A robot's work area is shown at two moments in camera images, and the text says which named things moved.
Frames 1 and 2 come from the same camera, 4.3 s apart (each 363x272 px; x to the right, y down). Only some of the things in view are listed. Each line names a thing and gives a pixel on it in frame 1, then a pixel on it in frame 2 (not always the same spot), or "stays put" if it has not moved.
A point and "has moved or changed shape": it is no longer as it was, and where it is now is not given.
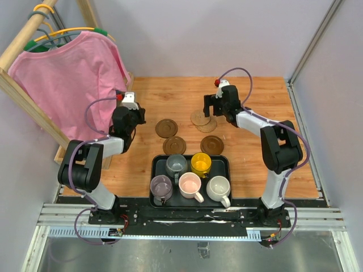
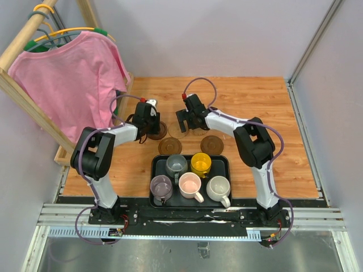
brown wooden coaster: [174, 145] has moved or changed shape
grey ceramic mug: [176, 165] stays put
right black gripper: [211, 100] to [189, 124]
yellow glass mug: [200, 164] stays put
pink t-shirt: [67, 80] stays put
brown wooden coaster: [166, 128] to [163, 131]
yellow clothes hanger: [31, 43] stays put
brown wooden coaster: [211, 145] stays put
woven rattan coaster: [198, 118] has moved or changed shape
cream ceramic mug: [218, 188] stays put
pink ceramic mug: [189, 184] stays put
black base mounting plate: [139, 221] stays put
